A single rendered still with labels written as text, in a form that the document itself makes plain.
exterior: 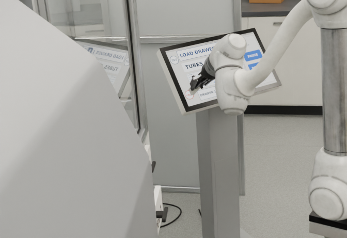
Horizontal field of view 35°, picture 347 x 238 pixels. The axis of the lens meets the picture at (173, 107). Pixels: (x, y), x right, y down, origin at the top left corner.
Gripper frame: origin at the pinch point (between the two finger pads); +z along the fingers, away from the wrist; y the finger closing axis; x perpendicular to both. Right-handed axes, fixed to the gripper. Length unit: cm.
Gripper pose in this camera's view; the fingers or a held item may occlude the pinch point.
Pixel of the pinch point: (194, 88)
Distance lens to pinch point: 231.7
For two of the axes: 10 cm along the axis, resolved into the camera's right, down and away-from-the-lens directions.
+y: -8.6, 2.4, -4.4
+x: 3.7, 9.0, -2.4
